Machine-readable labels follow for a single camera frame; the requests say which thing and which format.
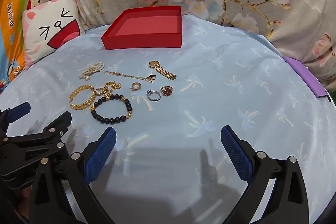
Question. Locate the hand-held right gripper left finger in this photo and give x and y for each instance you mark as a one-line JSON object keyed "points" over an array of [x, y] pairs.
{"points": [[101, 153]]}

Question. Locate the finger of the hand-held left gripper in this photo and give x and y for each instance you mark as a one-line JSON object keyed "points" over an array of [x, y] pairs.
{"points": [[18, 110], [56, 125]]}

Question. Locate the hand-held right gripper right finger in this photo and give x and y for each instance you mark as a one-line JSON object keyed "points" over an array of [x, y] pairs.
{"points": [[236, 153]]}

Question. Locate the gold hoop earring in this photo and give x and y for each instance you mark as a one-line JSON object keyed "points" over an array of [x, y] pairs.
{"points": [[137, 85], [97, 92]]}

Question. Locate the gold jewellery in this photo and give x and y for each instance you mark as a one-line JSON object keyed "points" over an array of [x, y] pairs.
{"points": [[94, 67]]}

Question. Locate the gold wrist watch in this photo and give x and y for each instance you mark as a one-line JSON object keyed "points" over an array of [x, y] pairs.
{"points": [[164, 71]]}

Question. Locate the red cardboard box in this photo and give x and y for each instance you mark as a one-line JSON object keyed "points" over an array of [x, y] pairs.
{"points": [[141, 40]]}

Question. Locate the light blue palm-print cloth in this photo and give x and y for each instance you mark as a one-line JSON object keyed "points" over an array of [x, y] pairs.
{"points": [[223, 82]]}

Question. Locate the colourful cartoon cloth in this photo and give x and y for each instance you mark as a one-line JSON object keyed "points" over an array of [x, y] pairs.
{"points": [[15, 29]]}

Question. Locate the white cat face pillow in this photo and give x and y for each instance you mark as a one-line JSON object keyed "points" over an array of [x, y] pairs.
{"points": [[47, 29]]}

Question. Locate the purple flat case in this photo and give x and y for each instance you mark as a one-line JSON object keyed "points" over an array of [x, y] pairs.
{"points": [[304, 74]]}

